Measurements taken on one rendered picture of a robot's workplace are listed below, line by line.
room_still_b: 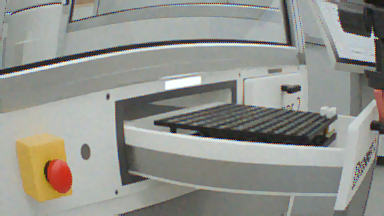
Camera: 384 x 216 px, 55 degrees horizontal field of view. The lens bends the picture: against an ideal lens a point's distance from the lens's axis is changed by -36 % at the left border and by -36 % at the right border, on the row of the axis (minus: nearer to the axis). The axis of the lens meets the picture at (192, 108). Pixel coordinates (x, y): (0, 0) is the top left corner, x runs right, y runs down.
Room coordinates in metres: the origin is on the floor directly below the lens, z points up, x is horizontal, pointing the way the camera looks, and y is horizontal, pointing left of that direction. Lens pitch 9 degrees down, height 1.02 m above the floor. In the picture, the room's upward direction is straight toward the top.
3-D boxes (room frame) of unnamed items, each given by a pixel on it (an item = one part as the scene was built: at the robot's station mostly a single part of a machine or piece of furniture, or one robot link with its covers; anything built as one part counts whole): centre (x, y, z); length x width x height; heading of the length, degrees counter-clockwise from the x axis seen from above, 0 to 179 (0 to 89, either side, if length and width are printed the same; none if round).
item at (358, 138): (0.58, -0.26, 0.87); 0.29 x 0.02 x 0.11; 146
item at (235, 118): (0.69, -0.10, 0.87); 0.22 x 0.18 x 0.06; 56
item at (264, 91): (1.02, -0.17, 0.87); 0.29 x 0.02 x 0.11; 146
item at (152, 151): (0.69, -0.09, 0.86); 0.40 x 0.26 x 0.06; 56
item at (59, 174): (0.45, 0.15, 0.88); 0.04 x 0.03 x 0.04; 146
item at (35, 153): (0.47, 0.17, 0.88); 0.07 x 0.05 x 0.07; 146
